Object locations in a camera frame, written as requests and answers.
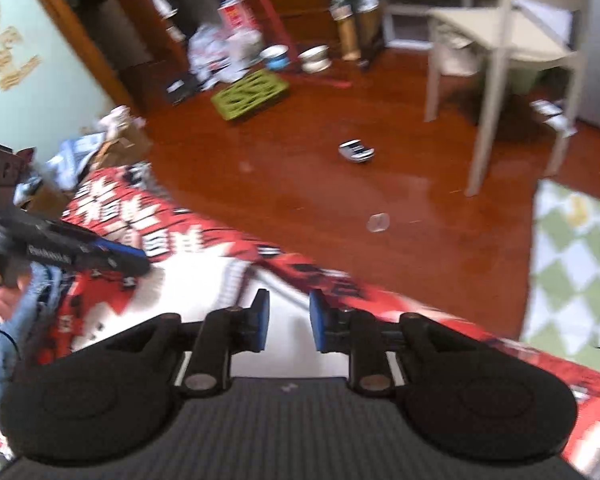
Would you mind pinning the green plastic rack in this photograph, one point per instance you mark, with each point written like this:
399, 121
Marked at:
250, 95

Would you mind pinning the blue jeans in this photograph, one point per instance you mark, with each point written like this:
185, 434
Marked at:
45, 287

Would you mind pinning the small white black gadget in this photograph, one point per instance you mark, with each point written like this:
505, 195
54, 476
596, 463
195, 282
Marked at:
356, 151

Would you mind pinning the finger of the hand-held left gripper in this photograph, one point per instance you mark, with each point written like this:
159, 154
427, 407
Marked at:
115, 257

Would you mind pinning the green checked rug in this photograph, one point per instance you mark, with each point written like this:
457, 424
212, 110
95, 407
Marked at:
570, 270

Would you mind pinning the white ceramic bowl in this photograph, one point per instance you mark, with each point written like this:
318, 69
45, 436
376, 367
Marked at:
314, 59

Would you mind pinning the blue ceramic bowl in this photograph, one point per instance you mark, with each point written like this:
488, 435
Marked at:
275, 57

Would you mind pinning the red patterned blanket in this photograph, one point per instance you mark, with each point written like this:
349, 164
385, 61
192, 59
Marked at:
480, 342

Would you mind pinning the white paper scrap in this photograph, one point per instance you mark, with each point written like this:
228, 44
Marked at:
555, 117

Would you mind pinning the small clear plastic piece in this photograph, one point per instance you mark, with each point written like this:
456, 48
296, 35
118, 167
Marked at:
378, 222

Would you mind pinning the white drawer cabinet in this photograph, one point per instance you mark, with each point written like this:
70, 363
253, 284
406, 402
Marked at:
425, 10

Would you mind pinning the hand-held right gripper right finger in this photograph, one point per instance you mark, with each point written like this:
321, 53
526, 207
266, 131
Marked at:
317, 324

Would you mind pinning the red broom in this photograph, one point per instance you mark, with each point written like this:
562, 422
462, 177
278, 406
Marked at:
275, 25

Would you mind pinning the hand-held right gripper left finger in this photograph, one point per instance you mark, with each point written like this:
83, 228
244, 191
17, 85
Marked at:
262, 321

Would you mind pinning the red white carton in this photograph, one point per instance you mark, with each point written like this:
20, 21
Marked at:
236, 16

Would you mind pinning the person's left hand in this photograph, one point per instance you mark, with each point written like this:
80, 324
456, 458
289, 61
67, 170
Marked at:
7, 305

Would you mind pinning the brown cardboard box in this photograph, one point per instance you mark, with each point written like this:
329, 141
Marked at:
127, 147

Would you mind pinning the wooden drawer chest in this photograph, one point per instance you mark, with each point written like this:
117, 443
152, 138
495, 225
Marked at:
300, 5

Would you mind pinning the white knit vest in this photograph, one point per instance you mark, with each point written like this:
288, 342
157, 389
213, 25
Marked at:
287, 352

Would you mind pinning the white plastic bag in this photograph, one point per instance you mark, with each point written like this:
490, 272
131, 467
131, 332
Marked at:
220, 55

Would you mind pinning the pale green door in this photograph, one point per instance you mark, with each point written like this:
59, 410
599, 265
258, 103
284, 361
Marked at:
30, 35

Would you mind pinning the green trash bin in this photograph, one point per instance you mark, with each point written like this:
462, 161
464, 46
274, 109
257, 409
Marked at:
527, 79

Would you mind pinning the beige plastic chair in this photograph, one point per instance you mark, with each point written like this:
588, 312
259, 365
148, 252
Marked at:
505, 25

